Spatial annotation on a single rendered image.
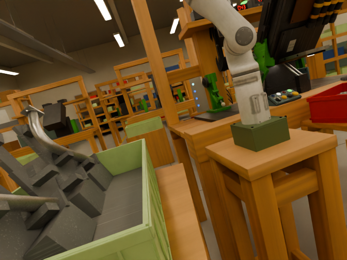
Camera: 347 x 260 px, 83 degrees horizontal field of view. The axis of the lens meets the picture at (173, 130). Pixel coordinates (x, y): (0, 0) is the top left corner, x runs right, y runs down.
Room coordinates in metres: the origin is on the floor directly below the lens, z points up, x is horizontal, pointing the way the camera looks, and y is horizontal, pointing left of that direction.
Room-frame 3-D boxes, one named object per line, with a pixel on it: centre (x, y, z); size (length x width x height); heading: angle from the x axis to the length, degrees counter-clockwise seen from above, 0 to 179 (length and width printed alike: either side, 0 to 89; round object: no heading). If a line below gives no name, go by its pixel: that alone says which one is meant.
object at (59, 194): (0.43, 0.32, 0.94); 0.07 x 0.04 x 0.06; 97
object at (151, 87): (8.33, 0.48, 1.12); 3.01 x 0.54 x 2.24; 94
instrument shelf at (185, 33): (1.63, -0.71, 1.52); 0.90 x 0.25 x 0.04; 99
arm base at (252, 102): (0.70, -0.30, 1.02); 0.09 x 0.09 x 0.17; 20
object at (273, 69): (1.52, -0.84, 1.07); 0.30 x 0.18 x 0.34; 99
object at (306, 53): (1.28, -0.85, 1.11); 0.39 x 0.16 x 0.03; 9
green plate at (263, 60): (1.29, -0.69, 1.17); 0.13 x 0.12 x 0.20; 99
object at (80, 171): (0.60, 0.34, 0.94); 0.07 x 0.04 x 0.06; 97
